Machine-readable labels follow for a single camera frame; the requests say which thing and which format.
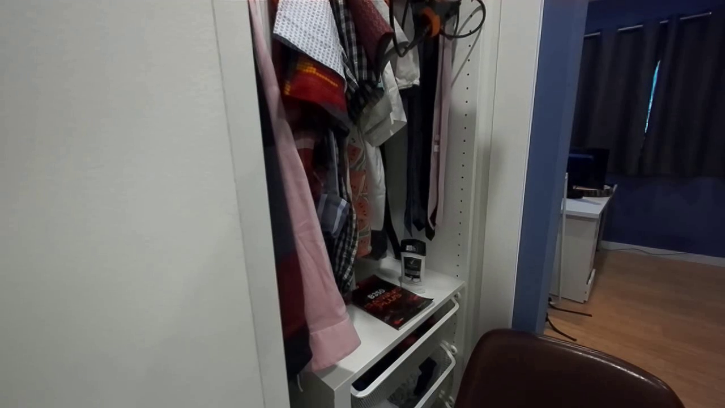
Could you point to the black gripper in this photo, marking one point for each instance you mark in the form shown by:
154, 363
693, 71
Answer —
432, 13

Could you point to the white t-shirt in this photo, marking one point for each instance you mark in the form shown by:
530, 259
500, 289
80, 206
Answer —
384, 115

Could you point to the pale pink hanging shirt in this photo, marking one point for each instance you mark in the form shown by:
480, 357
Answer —
438, 137

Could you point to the white dotted shirt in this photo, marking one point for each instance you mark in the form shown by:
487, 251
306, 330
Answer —
311, 28

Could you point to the watermelon print shirt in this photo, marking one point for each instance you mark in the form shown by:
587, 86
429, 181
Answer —
359, 188

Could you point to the black white checked shirt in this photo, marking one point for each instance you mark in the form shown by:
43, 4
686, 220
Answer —
359, 91

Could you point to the pink striped shirt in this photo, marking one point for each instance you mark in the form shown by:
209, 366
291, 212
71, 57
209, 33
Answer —
333, 334

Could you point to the dark hanging trousers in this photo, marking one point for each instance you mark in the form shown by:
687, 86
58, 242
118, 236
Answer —
420, 104

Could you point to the red orange garment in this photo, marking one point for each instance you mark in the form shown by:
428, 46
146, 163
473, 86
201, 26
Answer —
316, 88

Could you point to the dark curtains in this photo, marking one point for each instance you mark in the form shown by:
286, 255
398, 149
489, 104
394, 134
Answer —
653, 98

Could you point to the white cabinet far room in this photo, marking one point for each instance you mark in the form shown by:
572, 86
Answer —
578, 247

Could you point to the dark red book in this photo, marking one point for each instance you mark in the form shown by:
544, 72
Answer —
389, 301

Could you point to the white drawer unit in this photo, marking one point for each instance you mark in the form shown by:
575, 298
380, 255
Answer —
395, 368

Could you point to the white wardrobe door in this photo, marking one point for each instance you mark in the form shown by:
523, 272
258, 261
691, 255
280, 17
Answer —
138, 261

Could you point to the brown leather chair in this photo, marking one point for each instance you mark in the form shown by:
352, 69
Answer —
523, 369

